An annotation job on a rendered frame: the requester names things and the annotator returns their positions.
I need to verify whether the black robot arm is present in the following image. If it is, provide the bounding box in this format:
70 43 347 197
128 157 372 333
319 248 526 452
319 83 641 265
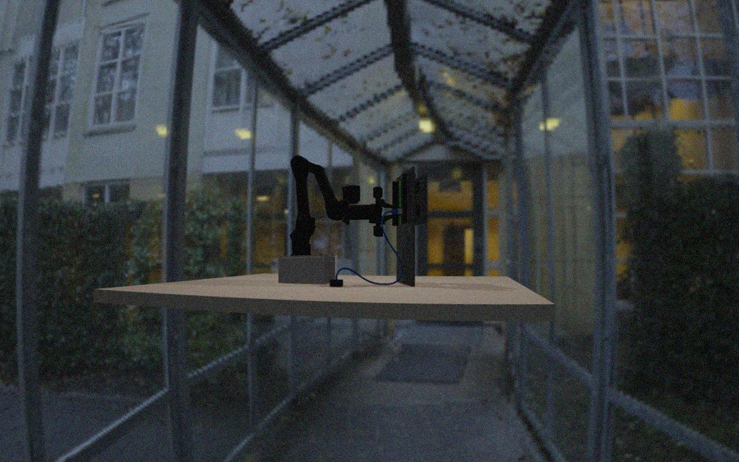
290 155 360 256

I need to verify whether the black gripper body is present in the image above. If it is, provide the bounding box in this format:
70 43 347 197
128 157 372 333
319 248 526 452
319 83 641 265
359 187 383 237

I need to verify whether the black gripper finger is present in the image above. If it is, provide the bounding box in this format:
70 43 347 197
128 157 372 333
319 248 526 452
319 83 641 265
383 214 401 225
381 199 401 209

